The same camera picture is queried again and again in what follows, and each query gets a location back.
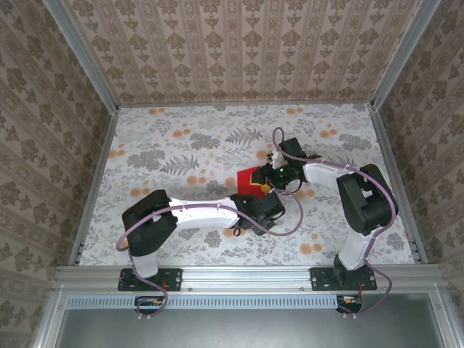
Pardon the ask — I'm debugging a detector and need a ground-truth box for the red cloth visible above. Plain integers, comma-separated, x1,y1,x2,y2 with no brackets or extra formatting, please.
236,166,271,199

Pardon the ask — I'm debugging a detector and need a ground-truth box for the floral table covering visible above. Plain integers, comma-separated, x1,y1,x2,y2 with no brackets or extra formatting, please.
78,104,416,268

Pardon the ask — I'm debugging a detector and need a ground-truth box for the grey metal panel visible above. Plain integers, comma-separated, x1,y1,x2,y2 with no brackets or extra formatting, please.
54,293,447,348

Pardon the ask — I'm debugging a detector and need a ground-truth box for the aluminium mounting rail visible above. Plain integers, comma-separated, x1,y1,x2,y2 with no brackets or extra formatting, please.
54,265,444,291

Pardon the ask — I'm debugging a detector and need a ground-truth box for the grey slotted cable duct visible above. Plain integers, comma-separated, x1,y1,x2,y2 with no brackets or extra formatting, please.
66,294,344,310

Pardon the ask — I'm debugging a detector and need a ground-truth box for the aluminium rear rail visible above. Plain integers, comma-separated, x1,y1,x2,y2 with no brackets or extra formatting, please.
116,101,374,108

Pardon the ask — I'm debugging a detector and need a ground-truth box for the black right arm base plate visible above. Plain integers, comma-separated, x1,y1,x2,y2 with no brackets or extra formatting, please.
310,267,378,292

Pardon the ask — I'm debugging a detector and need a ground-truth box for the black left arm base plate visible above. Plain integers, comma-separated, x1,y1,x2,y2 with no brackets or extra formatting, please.
118,268,182,292

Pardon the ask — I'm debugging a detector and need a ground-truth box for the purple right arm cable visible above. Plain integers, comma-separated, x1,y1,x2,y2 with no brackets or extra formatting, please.
271,126,397,320

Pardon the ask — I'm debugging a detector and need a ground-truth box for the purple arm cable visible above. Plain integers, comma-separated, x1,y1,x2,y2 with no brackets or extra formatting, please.
115,188,305,322
271,126,397,320

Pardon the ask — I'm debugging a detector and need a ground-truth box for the aluminium side rail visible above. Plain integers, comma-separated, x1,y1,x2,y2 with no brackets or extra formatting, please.
68,108,120,265
368,104,428,264

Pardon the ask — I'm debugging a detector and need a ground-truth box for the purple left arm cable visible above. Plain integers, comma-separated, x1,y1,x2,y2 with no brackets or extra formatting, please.
115,188,305,322

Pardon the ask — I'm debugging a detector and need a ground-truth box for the aluminium frame post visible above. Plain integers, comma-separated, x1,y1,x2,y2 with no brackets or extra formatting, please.
371,0,443,109
42,0,120,114

